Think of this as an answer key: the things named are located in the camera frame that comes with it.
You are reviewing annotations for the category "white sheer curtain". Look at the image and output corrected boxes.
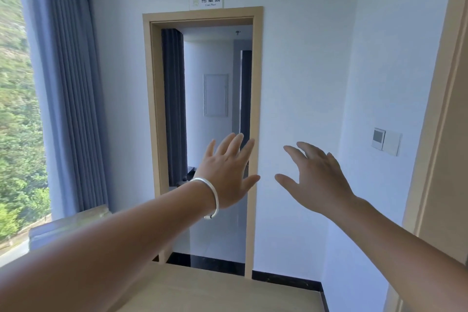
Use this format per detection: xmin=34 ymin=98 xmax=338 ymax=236
xmin=14 ymin=0 xmax=56 ymax=221

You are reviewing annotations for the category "person's right hand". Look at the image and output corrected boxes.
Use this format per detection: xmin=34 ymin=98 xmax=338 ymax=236
xmin=274 ymin=141 xmax=357 ymax=219

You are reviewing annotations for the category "beige open doorway frame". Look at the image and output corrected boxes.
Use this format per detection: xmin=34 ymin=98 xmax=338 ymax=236
xmin=142 ymin=6 xmax=265 ymax=279

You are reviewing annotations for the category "brown cardboard box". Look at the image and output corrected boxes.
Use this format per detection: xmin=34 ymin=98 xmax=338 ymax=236
xmin=28 ymin=204 xmax=112 ymax=252

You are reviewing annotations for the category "white wall thermostat panel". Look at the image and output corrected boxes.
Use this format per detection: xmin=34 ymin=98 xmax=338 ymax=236
xmin=371 ymin=127 xmax=387 ymax=151

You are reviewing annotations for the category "white wall sign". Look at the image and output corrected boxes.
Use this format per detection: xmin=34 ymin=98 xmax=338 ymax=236
xmin=189 ymin=0 xmax=224 ymax=10

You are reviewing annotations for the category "person's left forearm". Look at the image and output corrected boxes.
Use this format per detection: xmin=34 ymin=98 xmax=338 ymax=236
xmin=0 ymin=182 xmax=218 ymax=312

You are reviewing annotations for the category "person's right forearm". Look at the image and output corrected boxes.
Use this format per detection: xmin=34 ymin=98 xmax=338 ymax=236
xmin=329 ymin=196 xmax=468 ymax=312

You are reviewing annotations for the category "silver bracelet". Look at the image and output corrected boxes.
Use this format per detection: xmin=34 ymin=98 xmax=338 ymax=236
xmin=190 ymin=177 xmax=220 ymax=220

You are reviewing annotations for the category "dark framed window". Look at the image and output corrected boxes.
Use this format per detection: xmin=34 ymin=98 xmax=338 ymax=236
xmin=0 ymin=0 xmax=52 ymax=269

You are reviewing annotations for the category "person's left hand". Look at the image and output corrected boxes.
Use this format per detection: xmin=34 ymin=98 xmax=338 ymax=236
xmin=193 ymin=132 xmax=261 ymax=211

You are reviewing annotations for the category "blue grey curtain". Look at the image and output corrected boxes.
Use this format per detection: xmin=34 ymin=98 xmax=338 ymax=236
xmin=27 ymin=0 xmax=110 ymax=214

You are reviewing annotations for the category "dark blue room curtain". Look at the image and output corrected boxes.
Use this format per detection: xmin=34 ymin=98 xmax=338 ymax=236
xmin=161 ymin=28 xmax=188 ymax=186

